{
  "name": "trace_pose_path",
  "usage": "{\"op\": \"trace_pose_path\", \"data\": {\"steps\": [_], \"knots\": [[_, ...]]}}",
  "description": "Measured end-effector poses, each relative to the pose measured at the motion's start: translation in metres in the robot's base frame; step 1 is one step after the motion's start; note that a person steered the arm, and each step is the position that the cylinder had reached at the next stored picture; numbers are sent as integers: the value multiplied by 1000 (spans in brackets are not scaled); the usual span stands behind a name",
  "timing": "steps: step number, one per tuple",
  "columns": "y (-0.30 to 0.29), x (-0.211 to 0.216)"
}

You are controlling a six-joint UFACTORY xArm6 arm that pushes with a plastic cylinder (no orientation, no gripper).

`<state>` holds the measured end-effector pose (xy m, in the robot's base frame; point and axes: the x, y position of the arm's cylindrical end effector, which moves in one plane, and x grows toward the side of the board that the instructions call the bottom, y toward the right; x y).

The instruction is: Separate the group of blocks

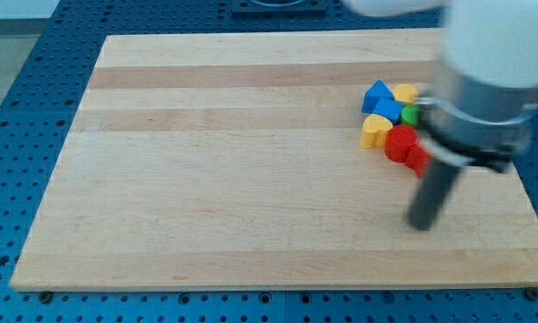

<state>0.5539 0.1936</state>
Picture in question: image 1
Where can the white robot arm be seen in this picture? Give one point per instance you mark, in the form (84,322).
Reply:
(495,41)

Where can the red cylinder block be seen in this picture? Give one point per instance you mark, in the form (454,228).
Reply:
(399,142)

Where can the green block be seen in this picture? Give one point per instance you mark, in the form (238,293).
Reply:
(409,115)

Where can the blue cube block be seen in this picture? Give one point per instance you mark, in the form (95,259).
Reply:
(389,109)

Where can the yellow heart block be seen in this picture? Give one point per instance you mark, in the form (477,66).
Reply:
(374,132)

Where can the wooden board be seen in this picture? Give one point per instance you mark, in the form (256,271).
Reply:
(231,161)

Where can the blue triangle block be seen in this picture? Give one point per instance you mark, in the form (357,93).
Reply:
(377,91)

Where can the red angular block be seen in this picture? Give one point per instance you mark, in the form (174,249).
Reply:
(418,160)

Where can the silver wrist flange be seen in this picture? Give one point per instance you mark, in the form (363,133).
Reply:
(465,122)

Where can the yellow rounded block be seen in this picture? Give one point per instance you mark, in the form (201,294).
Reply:
(405,93)

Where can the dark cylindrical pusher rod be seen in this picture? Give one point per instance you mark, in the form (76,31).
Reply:
(439,179)

